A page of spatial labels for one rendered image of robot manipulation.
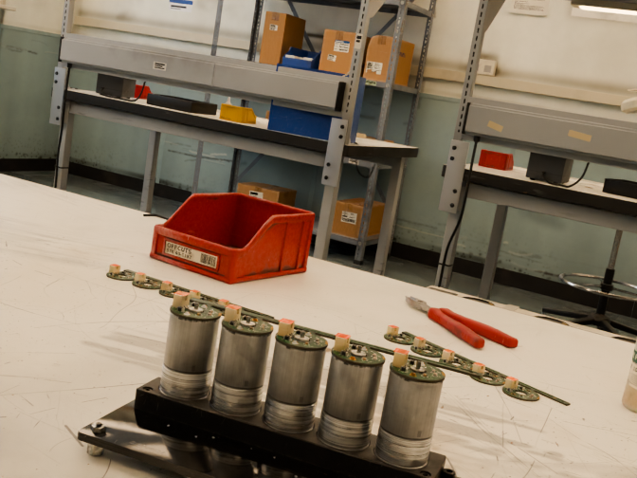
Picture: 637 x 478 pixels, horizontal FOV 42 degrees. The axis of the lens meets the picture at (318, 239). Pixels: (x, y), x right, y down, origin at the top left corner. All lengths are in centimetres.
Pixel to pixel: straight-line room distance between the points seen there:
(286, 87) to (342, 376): 265
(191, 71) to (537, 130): 131
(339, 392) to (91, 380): 16
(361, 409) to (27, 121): 603
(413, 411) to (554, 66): 453
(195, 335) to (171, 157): 554
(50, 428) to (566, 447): 28
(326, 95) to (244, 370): 256
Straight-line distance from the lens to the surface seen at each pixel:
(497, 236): 340
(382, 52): 471
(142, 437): 40
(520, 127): 268
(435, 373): 38
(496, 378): 60
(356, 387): 38
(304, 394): 39
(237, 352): 39
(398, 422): 38
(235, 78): 312
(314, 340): 39
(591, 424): 56
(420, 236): 506
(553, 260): 485
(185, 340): 40
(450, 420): 51
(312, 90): 295
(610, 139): 263
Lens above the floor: 93
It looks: 10 degrees down
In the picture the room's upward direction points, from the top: 9 degrees clockwise
